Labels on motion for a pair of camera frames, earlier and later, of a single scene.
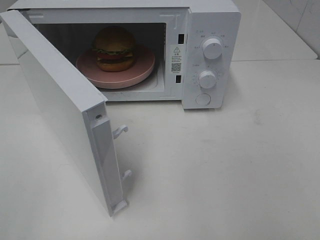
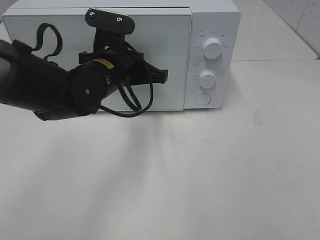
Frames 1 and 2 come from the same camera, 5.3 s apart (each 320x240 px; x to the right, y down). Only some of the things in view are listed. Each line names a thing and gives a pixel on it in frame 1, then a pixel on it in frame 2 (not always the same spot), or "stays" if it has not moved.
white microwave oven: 148,50 stays
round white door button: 203,99 stays
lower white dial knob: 207,79 stays
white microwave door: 78,107 -> 163,38
